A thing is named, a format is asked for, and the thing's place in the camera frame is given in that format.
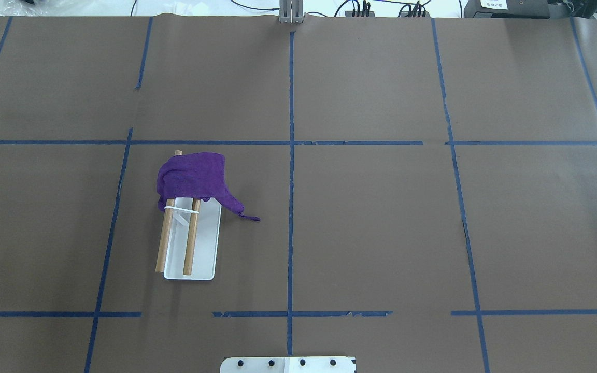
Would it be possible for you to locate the purple towel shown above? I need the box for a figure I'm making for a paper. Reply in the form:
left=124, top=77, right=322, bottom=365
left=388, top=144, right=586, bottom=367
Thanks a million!
left=156, top=152, right=261, bottom=221

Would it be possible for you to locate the white towel rack with wooden bars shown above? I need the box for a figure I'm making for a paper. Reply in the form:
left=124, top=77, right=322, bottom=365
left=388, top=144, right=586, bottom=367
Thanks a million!
left=154, top=150, right=225, bottom=281

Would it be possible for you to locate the black monitor stand device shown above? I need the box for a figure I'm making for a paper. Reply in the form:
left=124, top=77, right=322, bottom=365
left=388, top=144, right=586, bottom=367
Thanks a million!
left=463, top=0, right=597, bottom=19

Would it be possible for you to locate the clear plastic wrap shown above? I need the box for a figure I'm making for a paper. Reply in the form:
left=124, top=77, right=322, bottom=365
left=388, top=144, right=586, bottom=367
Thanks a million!
left=0, top=0, right=138, bottom=17

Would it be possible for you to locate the aluminium frame post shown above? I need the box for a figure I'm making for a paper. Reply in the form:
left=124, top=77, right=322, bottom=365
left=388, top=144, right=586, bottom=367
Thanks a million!
left=279, top=0, right=305, bottom=24

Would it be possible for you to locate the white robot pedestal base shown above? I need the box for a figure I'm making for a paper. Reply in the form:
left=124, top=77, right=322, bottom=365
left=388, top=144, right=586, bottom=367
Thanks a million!
left=220, top=356, right=357, bottom=372

